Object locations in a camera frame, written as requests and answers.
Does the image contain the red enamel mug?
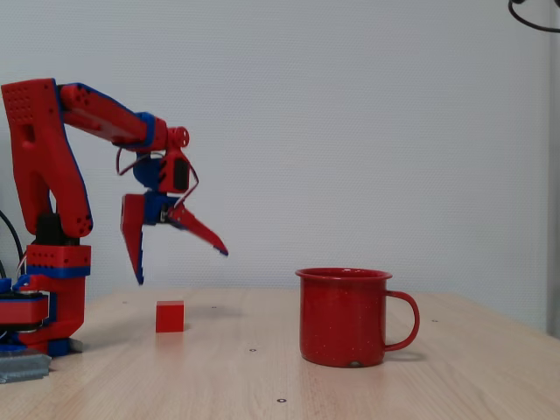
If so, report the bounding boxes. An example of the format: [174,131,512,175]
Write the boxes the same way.
[295,267,421,368]

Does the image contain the grey metal table clamp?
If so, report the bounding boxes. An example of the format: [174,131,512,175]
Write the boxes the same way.
[0,339,85,385]

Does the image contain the red cube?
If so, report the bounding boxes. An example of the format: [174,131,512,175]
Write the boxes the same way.
[155,300,186,333]

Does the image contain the black base cable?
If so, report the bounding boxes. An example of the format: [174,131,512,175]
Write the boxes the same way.
[0,208,26,281]

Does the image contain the thin red servo wire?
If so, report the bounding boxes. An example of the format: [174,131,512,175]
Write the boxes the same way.
[115,146,200,209]

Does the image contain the black hanging cable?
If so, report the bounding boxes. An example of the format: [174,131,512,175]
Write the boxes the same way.
[507,0,560,33]

